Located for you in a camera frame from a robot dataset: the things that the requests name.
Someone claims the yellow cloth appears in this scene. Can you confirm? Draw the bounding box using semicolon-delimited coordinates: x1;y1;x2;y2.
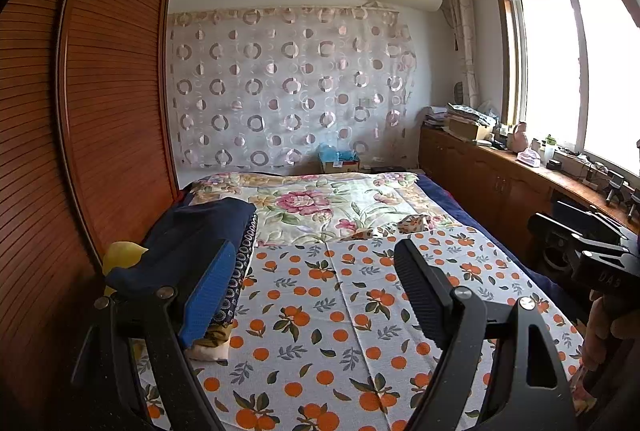
102;241;150;298

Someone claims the brown cardboard box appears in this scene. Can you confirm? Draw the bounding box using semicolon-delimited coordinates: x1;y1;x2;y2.
447;118;491;142

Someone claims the wooden sideboard cabinet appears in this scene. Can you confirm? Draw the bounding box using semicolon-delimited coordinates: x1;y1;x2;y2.
419;124;640;263

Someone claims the white electronic device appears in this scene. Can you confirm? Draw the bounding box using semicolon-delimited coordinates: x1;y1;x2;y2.
562;154;609;185

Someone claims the stack of papers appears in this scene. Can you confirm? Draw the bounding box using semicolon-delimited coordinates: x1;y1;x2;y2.
424;106;449;130

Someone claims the cream folded garment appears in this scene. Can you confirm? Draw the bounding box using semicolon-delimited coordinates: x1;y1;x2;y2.
187;340;231;365

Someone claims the folded patterned cloth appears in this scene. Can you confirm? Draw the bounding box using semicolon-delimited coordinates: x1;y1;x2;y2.
446;102;494;125

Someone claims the wood framed window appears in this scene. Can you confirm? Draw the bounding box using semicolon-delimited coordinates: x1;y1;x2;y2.
492;0;640;183

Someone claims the wooden slatted wardrobe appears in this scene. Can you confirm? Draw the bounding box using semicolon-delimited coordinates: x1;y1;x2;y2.
0;0;182;431

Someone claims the navy printed t-shirt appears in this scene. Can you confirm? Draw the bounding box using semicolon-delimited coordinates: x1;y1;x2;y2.
105;198;259;303

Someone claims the person's right hand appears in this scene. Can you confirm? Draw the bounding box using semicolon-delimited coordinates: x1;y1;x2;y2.
581;290;627;374

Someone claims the circle patterned sheer curtain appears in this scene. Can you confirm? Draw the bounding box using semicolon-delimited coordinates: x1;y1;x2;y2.
167;4;419;170

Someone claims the beige patterned window curtain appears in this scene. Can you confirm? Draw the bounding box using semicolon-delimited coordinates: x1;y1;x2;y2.
444;0;481;113

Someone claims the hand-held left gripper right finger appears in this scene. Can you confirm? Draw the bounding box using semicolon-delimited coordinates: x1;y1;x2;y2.
393;238;572;431

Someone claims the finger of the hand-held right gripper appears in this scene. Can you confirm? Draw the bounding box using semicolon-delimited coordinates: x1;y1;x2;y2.
528;212;629;272
551;200;629;239

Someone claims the olive folded garment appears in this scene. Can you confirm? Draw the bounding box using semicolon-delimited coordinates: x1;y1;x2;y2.
204;323;236;348

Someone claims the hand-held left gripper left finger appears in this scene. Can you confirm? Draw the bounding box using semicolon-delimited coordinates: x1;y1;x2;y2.
70;238;237;431

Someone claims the cardboard box with blue bag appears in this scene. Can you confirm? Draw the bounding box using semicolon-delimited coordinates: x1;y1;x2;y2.
319;144;362;175

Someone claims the dark circle patterned cloth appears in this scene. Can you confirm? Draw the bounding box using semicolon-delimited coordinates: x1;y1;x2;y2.
219;210;259;328

